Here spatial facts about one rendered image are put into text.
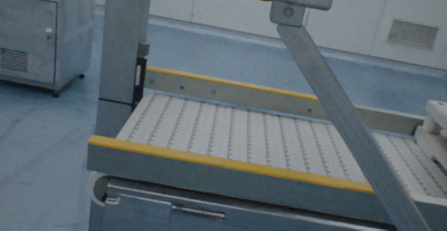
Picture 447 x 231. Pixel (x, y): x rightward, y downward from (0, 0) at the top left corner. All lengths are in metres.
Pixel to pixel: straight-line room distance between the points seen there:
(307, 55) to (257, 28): 5.09
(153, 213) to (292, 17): 0.25
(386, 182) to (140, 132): 0.32
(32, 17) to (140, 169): 2.53
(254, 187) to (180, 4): 5.13
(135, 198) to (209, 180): 0.08
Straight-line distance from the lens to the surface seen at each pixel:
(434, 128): 0.75
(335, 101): 0.41
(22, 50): 3.04
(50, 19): 2.93
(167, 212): 0.49
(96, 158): 0.48
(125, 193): 0.49
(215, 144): 0.58
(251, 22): 5.49
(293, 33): 0.42
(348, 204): 0.49
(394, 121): 0.76
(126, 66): 0.74
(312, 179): 0.47
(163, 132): 0.59
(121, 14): 0.72
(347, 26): 5.59
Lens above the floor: 1.16
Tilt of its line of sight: 21 degrees down
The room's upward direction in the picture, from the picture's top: 11 degrees clockwise
